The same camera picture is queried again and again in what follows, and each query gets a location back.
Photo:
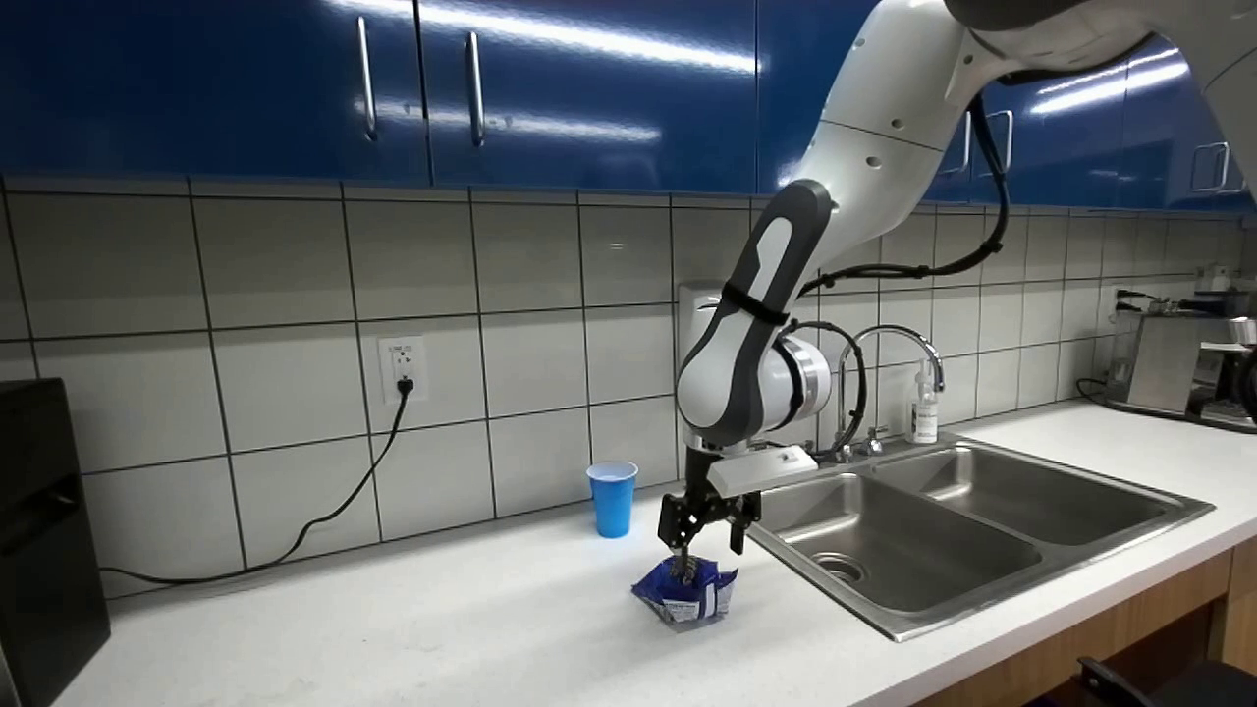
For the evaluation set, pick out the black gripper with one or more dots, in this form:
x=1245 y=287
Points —
x=694 y=507

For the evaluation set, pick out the blue snack packet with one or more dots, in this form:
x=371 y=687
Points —
x=683 y=591

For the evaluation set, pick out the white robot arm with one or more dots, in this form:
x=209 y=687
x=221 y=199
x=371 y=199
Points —
x=904 y=87

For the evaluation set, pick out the chrome sink faucet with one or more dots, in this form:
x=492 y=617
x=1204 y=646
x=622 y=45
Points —
x=881 y=421

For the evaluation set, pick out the stainless steel double sink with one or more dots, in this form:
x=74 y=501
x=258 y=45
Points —
x=919 y=540

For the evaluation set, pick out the blue plastic cup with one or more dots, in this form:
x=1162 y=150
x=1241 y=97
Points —
x=611 y=491

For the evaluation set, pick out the soap bottle by faucet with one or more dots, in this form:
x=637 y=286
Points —
x=925 y=419

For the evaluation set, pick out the black chair seat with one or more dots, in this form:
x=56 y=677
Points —
x=1204 y=687

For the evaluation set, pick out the blue upper cabinets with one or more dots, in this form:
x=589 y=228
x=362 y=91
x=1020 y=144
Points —
x=595 y=97

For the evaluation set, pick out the black appliance at left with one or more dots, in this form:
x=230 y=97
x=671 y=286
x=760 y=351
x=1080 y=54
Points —
x=53 y=612

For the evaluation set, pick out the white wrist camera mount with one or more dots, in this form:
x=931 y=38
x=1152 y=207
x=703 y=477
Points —
x=760 y=470

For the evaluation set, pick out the white wall outlet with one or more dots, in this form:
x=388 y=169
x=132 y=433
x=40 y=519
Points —
x=407 y=363

